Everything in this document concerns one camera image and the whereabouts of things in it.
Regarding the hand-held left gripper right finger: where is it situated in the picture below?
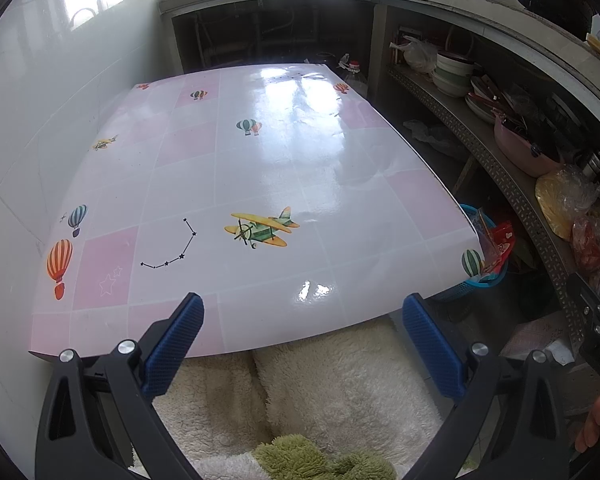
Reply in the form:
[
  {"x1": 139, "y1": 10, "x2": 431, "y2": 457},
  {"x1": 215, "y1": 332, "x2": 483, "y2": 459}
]
[{"x1": 402, "y1": 293, "x2": 568, "y2": 480}]

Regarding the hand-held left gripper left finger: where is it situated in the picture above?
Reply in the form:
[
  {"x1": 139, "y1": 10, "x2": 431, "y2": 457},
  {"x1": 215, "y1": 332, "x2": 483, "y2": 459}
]
[{"x1": 35, "y1": 291, "x2": 206, "y2": 480}]

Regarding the blue plastic basket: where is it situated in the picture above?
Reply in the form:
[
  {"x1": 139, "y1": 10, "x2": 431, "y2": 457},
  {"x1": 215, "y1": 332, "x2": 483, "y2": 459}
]
[{"x1": 432, "y1": 204, "x2": 512, "y2": 302}]

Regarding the red snack packet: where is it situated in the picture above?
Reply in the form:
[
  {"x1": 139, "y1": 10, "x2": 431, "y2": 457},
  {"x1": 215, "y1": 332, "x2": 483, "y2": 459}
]
[{"x1": 486, "y1": 221, "x2": 517, "y2": 272}]

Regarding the cardboard sheet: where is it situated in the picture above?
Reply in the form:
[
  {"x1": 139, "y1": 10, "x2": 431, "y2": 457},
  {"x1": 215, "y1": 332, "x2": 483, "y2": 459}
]
[{"x1": 500, "y1": 317, "x2": 576, "y2": 367}]

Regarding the white fleece clothing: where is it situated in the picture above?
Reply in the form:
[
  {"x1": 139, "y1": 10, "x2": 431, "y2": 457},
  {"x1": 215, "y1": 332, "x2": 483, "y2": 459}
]
[{"x1": 130, "y1": 315, "x2": 447, "y2": 480}]

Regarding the yellow plastic bag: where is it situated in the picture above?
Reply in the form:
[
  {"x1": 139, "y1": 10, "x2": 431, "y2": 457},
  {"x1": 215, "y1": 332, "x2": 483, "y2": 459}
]
[{"x1": 535, "y1": 165, "x2": 600, "y2": 241}]

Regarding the stainless steel vessel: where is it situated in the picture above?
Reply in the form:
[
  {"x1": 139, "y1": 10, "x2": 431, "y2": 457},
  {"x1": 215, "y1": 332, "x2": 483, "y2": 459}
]
[{"x1": 575, "y1": 150, "x2": 600, "y2": 183}]

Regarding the woven storage shelf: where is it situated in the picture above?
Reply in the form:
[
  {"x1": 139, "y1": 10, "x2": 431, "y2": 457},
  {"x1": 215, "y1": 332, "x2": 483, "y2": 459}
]
[{"x1": 387, "y1": 65, "x2": 588, "y2": 356}]

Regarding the pink pot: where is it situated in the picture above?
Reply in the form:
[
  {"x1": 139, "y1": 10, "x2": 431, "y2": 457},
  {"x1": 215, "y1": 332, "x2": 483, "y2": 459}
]
[{"x1": 494, "y1": 115, "x2": 566, "y2": 178}]

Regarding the crumpled white plastic sheet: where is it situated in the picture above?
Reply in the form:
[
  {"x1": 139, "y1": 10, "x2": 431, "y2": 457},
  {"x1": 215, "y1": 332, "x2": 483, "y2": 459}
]
[{"x1": 404, "y1": 119, "x2": 463, "y2": 158}]

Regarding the balloon print table cover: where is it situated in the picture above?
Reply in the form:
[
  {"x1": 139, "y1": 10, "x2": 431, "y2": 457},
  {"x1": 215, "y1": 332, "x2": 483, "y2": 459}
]
[{"x1": 27, "y1": 63, "x2": 483, "y2": 359}]

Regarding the stack of plates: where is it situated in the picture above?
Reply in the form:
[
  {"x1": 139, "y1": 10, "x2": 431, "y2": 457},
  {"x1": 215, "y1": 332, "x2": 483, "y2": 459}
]
[{"x1": 465, "y1": 77, "x2": 506, "y2": 123}]

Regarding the stack of bowls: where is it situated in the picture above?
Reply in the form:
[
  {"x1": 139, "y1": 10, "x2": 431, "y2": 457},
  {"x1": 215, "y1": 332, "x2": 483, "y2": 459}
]
[{"x1": 432, "y1": 51, "x2": 476, "y2": 98}]

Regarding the cooking oil bottle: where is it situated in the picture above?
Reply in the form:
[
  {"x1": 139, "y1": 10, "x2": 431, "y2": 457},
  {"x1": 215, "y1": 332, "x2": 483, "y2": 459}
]
[{"x1": 339, "y1": 54, "x2": 369, "y2": 96}]

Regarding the white plastic bag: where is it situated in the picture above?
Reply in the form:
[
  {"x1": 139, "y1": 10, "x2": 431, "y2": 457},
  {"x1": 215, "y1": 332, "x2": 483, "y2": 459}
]
[{"x1": 392, "y1": 36, "x2": 438, "y2": 73}]

